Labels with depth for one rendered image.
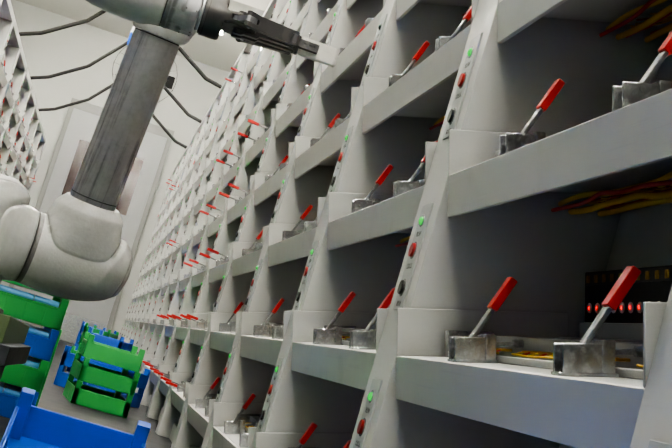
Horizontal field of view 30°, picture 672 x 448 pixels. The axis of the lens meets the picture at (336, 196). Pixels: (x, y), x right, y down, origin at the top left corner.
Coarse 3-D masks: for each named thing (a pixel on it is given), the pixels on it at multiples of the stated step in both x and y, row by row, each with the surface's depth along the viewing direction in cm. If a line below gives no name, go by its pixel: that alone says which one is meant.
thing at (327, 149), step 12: (348, 120) 217; (336, 132) 228; (300, 144) 275; (324, 144) 239; (336, 144) 227; (300, 156) 267; (312, 156) 252; (324, 156) 239; (336, 156) 260; (300, 168) 266; (312, 168) 254
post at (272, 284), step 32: (352, 32) 280; (320, 64) 284; (320, 96) 277; (320, 128) 276; (288, 192) 274; (320, 192) 275; (256, 288) 270; (288, 288) 272; (224, 384) 269; (256, 384) 268
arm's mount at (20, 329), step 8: (0, 320) 243; (8, 320) 243; (16, 320) 252; (0, 328) 243; (8, 328) 245; (16, 328) 256; (24, 328) 268; (0, 336) 242; (8, 336) 248; (16, 336) 260; (24, 336) 272
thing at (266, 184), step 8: (288, 152) 284; (288, 160) 284; (280, 168) 302; (256, 176) 343; (264, 176) 344; (272, 176) 308; (280, 176) 295; (256, 184) 343; (264, 184) 322; (272, 184) 308; (280, 184) 294; (256, 192) 338; (264, 192) 322; (272, 192) 307; (256, 200) 337; (264, 200) 325
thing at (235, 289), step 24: (336, 0) 353; (312, 24) 351; (312, 72) 349; (288, 96) 347; (288, 144) 346; (264, 168) 344; (264, 216) 343; (240, 240) 341; (240, 288) 340; (216, 312) 338; (216, 360) 337; (216, 384) 336; (192, 432) 334
